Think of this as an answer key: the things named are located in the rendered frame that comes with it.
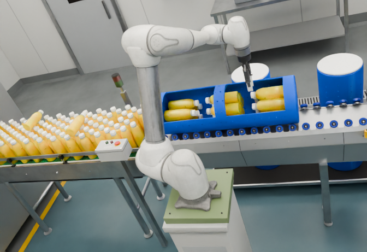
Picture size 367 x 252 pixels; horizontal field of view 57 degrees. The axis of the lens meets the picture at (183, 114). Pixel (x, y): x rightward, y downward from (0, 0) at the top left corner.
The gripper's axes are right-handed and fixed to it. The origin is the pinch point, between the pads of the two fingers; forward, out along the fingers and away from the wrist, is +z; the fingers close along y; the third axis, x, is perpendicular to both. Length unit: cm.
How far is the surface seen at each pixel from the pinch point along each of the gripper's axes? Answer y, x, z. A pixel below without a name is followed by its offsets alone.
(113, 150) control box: -34, 85, 14
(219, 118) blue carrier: -14.2, 19.7, 12.7
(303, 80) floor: 195, -30, 123
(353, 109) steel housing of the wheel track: 6, -56, 31
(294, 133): -11.5, -21.4, 31.0
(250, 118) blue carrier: -14.3, 1.4, 14.9
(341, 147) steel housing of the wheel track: -13, -46, 43
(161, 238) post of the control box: -31, 88, 112
